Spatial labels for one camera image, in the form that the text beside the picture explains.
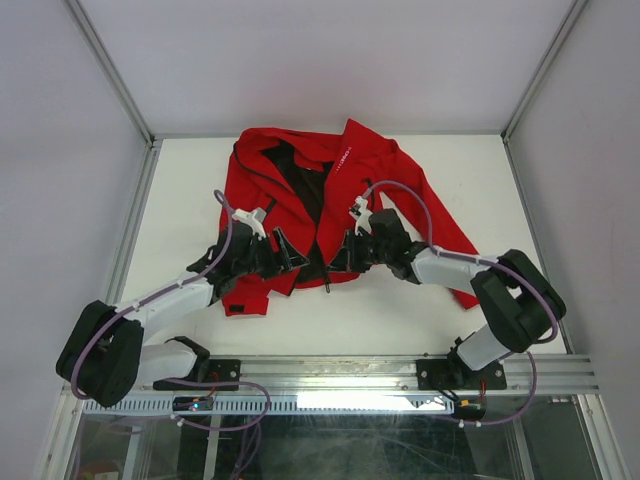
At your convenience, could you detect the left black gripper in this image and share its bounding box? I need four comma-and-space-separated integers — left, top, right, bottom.
233, 228, 307, 281

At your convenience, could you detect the aluminium frame post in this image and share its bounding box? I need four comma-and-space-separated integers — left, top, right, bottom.
501, 0, 590, 143
62, 0, 155, 146

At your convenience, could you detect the slotted cable duct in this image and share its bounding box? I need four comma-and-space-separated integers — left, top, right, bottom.
83, 392, 454, 417

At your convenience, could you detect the red zip jacket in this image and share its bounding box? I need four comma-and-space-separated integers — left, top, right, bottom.
222, 120, 476, 316

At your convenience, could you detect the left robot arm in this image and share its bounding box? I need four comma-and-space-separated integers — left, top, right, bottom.
55, 222, 309, 407

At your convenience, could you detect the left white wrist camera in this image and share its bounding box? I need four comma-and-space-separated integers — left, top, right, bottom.
232, 207, 267, 239

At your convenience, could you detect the aluminium mounting rail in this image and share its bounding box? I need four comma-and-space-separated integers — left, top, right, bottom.
130, 354, 599, 395

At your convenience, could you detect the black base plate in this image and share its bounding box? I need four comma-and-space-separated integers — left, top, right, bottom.
415, 358, 507, 391
152, 358, 241, 392

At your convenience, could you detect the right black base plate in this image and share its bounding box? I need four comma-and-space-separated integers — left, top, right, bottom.
415, 358, 507, 391

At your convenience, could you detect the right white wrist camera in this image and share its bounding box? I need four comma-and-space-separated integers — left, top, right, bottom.
349, 196, 373, 236

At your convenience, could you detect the right aluminium frame post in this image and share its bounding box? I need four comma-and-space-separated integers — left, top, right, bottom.
501, 0, 590, 143

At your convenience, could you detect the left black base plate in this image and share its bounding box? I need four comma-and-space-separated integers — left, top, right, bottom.
152, 358, 241, 392

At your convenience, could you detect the left aluminium frame post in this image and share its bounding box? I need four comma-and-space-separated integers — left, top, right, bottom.
62, 0, 155, 146

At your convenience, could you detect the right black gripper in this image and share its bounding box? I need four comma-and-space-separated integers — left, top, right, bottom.
325, 229, 391, 273

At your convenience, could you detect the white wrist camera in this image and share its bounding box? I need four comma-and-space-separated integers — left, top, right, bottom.
232, 207, 267, 239
349, 196, 373, 236

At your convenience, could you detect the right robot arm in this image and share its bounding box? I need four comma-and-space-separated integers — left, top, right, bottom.
328, 206, 567, 390

